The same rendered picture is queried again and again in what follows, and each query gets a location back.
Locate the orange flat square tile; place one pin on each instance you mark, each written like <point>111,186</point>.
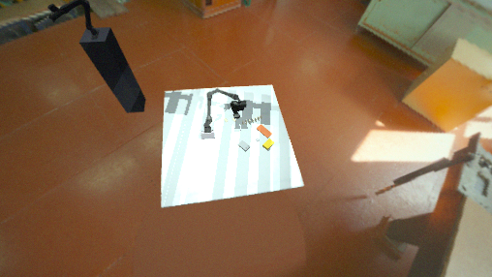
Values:
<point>264,131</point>

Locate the yellow rectangular block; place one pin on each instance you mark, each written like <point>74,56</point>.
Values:
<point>268,144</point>

